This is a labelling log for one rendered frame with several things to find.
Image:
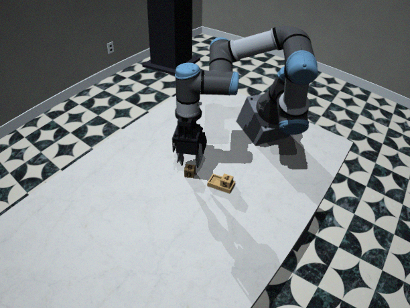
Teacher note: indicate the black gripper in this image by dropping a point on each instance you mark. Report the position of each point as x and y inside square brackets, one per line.
[185, 139]

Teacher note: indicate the tan cube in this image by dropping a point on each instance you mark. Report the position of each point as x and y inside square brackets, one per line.
[189, 171]
[226, 181]

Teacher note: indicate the tan wooden tray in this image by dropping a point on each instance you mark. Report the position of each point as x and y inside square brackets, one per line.
[214, 182]

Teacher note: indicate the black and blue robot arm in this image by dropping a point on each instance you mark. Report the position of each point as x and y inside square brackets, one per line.
[300, 70]

